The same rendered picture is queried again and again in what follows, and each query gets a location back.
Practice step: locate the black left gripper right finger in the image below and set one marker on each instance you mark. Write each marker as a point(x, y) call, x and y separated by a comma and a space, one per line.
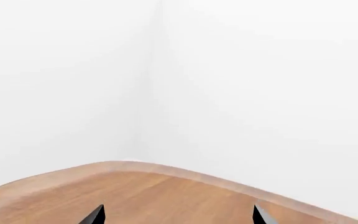
point(261, 217)

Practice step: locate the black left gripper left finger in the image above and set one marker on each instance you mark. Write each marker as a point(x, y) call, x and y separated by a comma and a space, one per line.
point(96, 217)

